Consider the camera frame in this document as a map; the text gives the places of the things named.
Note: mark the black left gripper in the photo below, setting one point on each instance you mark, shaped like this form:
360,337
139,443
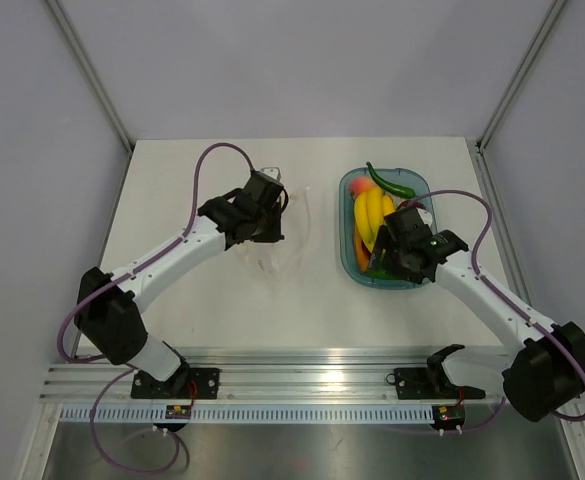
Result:
275,233

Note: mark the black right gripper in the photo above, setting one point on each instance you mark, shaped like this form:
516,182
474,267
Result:
385,240

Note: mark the green bell pepper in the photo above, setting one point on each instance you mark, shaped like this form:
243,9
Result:
380,275

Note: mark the clear zip top bag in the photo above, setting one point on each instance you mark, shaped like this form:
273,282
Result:
277,263

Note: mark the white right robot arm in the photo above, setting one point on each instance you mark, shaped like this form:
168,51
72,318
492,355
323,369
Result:
543,366

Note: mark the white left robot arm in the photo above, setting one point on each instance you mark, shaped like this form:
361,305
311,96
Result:
111,305

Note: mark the orange carrot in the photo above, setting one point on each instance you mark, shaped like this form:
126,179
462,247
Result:
361,253

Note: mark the red apple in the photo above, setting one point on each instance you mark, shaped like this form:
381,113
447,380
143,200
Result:
413,203

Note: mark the yellow banana bunch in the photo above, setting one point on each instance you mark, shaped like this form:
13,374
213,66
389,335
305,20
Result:
370,209

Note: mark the green chili pepper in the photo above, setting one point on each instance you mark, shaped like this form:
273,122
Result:
390,187

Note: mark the teal plastic tray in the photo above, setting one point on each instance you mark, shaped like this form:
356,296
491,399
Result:
402,176

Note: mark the orange peach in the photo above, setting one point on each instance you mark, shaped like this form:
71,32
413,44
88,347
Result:
359,185

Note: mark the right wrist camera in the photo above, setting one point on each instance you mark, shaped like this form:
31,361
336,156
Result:
426,217

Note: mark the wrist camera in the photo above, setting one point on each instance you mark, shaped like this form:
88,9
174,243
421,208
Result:
426,217
273,172

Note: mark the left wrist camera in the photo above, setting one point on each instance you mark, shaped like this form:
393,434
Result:
273,172

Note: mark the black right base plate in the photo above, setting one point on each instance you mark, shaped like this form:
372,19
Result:
416,383

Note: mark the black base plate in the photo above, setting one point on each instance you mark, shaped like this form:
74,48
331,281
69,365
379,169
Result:
416,383
193,382

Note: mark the aluminium mounting rail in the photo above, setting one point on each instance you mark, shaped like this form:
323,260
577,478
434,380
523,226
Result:
263,377

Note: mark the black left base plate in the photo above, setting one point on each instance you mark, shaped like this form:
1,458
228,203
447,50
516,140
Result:
193,382

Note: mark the left aluminium frame post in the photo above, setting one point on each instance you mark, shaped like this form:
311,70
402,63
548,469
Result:
81,57

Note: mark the aluminium frame post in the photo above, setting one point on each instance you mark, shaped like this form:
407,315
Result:
81,57
524,67

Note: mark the white slotted cable duct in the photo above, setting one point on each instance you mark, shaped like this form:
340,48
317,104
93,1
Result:
251,414

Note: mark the right aluminium frame post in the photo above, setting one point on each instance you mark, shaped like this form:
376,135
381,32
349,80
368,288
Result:
524,67

